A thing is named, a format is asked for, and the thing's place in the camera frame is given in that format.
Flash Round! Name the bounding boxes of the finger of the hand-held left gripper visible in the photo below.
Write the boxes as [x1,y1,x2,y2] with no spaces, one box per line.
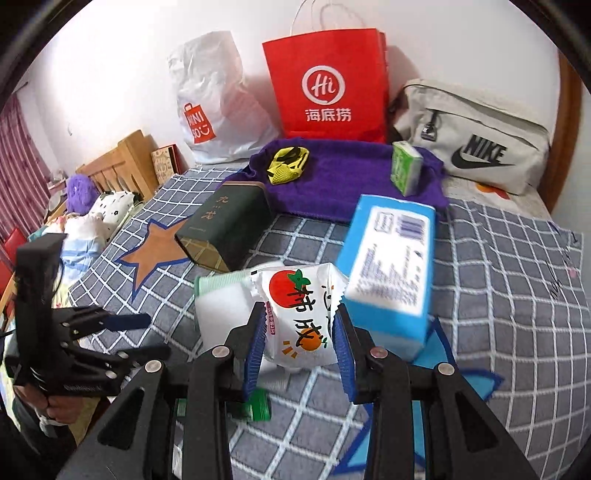
[73,345,172,385]
[50,306,153,341]

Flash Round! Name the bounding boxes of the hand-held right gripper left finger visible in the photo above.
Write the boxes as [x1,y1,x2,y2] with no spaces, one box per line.
[55,302,269,480]

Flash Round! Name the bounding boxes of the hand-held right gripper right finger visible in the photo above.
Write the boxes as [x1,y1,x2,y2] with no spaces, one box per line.
[332,306,541,480]

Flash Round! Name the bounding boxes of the green wipes packet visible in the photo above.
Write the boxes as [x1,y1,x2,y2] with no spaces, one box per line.
[177,388,271,423]

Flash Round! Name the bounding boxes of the white orange printed snack packet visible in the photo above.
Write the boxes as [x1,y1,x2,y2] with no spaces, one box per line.
[249,262,349,374]

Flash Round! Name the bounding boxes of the white green-edged cloth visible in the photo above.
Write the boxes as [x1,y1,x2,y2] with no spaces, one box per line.
[193,261,284,391]

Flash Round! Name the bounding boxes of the person's left forearm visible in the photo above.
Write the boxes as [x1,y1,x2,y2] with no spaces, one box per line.
[0,406,81,480]

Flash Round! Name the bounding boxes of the person's left hand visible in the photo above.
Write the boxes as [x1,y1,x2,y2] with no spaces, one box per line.
[19,388,94,426]

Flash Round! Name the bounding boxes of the red chair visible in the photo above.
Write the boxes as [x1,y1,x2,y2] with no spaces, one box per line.
[0,227,28,296]

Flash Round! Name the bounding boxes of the pile of light clothes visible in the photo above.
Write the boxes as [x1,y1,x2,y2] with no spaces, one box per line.
[28,212,105,278]

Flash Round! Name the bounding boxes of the blue white carton box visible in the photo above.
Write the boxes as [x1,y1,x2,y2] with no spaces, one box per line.
[335,194,437,361]

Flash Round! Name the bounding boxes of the purple plush toy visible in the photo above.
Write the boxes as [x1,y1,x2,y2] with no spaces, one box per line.
[66,174,98,215]

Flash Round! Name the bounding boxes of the white black patterned pillow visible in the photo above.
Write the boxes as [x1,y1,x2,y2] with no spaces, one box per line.
[87,191,141,245]

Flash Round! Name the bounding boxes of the striped pink curtain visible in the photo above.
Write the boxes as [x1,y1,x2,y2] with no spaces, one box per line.
[0,92,52,245]

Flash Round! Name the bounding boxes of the dark green tin box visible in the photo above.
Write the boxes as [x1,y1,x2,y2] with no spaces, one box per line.
[174,181,273,273]

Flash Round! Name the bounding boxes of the wooden slatted headboard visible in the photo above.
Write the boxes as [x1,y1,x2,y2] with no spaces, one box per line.
[75,130,160,201]

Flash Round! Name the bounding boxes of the brown patterned box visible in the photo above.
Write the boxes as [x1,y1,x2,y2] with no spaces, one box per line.
[151,144,182,188]

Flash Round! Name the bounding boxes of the purple towel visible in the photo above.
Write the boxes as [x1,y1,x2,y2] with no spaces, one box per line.
[222,137,451,222]

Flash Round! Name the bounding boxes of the yellow black mesh pouch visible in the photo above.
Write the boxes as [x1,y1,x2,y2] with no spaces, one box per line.
[265,145,311,186]

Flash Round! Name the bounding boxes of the green tissue pack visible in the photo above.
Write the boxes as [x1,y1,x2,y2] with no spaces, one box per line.
[390,141,424,195]

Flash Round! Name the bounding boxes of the white orange printed cloth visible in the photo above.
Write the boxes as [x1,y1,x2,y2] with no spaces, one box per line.
[441,178,552,217]

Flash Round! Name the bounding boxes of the white plastic shopping bag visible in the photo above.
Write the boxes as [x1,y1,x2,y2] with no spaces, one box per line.
[167,30,280,164]

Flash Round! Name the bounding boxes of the beige sling bag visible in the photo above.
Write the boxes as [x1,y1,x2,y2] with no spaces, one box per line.
[390,78,552,195]

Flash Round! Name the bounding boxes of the red paper bag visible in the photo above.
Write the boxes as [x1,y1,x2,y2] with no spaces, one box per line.
[262,0,389,145]

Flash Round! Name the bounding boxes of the wooden bed frame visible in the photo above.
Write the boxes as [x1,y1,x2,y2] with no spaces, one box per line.
[538,48,583,215]

